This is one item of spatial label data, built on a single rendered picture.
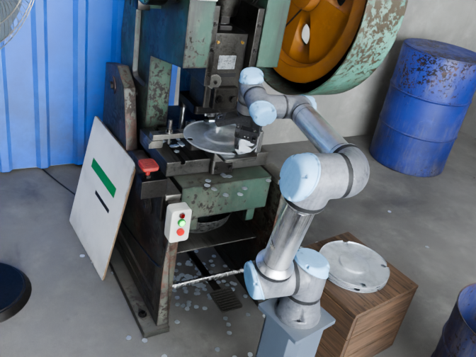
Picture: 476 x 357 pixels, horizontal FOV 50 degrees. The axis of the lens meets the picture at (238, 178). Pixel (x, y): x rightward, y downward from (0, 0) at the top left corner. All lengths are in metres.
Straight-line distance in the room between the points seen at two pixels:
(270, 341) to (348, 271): 0.50
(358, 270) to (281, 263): 0.71
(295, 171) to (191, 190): 0.73
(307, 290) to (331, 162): 0.49
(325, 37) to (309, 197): 0.91
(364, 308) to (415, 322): 0.64
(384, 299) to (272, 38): 1.07
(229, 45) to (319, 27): 0.38
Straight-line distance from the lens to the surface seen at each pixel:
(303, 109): 1.55
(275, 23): 1.90
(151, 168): 1.73
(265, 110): 1.52
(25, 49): 2.94
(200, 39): 1.77
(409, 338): 2.52
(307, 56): 2.10
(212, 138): 1.93
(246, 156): 1.85
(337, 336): 2.07
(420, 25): 4.40
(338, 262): 2.12
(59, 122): 3.12
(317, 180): 1.21
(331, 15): 1.99
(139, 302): 2.27
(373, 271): 2.15
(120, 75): 2.21
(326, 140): 1.42
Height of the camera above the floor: 1.60
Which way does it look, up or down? 29 degrees down
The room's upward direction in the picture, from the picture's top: 10 degrees clockwise
